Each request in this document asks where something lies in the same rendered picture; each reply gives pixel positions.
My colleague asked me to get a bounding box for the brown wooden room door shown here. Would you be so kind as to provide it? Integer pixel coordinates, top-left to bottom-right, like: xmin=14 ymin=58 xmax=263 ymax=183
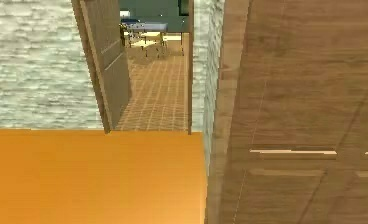
xmin=70 ymin=0 xmax=133 ymax=134

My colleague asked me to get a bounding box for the blue table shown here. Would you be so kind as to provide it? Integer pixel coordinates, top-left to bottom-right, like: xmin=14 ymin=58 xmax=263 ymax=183
xmin=120 ymin=19 xmax=186 ymax=56

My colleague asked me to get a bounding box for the dark framed window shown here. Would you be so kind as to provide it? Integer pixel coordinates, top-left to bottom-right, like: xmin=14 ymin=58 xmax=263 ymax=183
xmin=177 ymin=0 xmax=190 ymax=17

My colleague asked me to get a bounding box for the brown wooden cupboard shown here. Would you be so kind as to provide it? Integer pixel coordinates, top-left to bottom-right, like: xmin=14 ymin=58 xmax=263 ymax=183
xmin=205 ymin=0 xmax=368 ymax=224

